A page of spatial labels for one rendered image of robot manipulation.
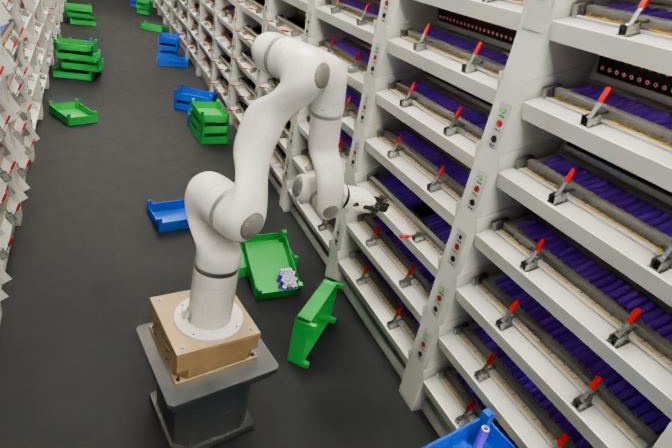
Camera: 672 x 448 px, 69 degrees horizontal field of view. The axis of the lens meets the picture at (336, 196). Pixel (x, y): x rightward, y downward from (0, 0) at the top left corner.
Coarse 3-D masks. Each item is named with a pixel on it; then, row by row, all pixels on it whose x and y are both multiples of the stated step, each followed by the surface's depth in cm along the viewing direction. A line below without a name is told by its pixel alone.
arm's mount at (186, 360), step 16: (160, 304) 138; (176, 304) 140; (240, 304) 146; (160, 320) 133; (160, 336) 134; (176, 336) 129; (240, 336) 134; (256, 336) 137; (160, 352) 137; (176, 352) 124; (192, 352) 126; (208, 352) 129; (224, 352) 133; (240, 352) 137; (176, 368) 126; (192, 368) 129; (208, 368) 132; (224, 368) 136; (176, 384) 128
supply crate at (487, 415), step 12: (480, 420) 104; (456, 432) 100; (468, 432) 104; (492, 432) 104; (432, 444) 97; (444, 444) 100; (456, 444) 104; (468, 444) 104; (492, 444) 104; (504, 444) 102
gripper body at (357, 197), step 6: (348, 186) 156; (354, 186) 159; (348, 192) 151; (354, 192) 153; (360, 192) 155; (366, 192) 158; (348, 198) 151; (354, 198) 150; (360, 198) 151; (366, 198) 153; (372, 198) 155; (348, 204) 151; (354, 204) 152; (360, 204) 152; (366, 204) 153; (372, 204) 154; (360, 210) 153; (366, 210) 154
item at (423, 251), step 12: (372, 168) 201; (384, 168) 204; (360, 180) 201; (372, 192) 194; (384, 216) 182; (396, 216) 179; (396, 228) 175; (408, 228) 173; (408, 240) 168; (420, 252) 162; (432, 252) 161; (432, 264) 156
